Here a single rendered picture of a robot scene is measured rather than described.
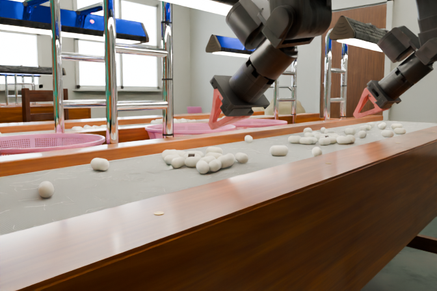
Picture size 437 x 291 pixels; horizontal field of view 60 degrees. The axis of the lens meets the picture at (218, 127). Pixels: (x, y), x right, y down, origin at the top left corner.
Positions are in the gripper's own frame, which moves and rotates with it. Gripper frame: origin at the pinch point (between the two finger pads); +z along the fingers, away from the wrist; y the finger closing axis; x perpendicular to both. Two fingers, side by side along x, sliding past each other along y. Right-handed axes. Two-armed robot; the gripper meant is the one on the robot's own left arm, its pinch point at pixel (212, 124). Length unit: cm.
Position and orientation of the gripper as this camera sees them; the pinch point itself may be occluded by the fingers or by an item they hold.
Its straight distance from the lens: 68.0
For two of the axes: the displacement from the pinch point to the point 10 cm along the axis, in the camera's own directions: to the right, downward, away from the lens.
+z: -5.5, 6.1, 5.6
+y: -6.8, 0.6, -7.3
